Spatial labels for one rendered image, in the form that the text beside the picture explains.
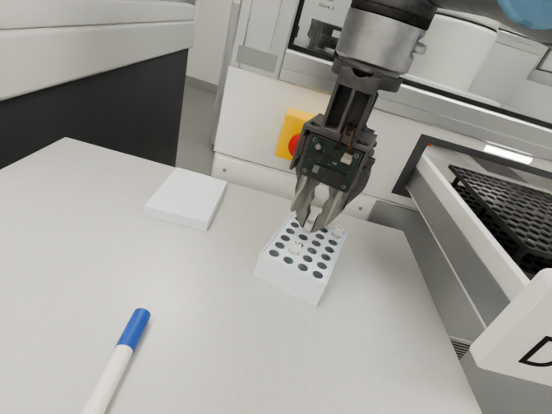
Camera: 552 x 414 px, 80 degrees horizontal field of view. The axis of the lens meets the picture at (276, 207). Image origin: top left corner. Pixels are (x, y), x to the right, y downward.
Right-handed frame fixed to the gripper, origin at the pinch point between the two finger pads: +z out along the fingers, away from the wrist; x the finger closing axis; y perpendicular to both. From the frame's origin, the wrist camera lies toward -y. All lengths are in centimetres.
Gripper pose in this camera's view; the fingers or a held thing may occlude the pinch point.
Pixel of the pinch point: (312, 218)
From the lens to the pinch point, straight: 45.1
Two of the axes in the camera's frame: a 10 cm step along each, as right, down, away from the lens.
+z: -2.6, 8.2, 5.1
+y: -3.7, 4.0, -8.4
